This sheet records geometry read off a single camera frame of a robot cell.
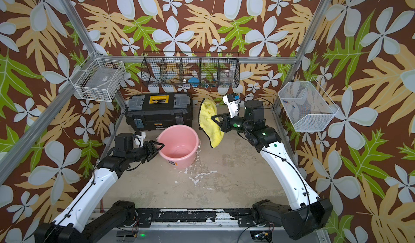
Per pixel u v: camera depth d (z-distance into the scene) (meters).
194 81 0.94
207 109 0.66
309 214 0.37
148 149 0.69
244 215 0.73
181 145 0.96
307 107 0.84
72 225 0.39
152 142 0.71
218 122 0.66
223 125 0.58
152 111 0.96
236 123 0.59
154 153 0.69
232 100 0.59
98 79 0.84
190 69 0.96
